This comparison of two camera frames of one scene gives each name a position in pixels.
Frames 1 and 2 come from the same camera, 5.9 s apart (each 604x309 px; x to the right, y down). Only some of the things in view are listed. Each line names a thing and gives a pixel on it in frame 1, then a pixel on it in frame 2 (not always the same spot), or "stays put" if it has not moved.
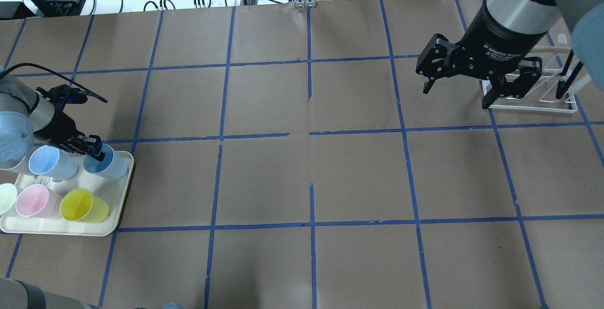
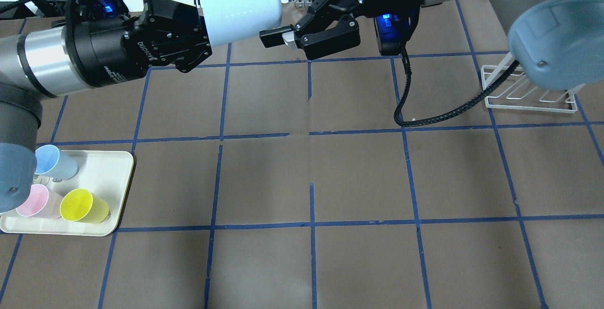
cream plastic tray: (111, 190) stays put
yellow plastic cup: (81, 205) stays put
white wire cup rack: (562, 81) stays put
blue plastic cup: (114, 165) → (236, 6)
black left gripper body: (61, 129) → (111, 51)
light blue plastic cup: (46, 160) stays put
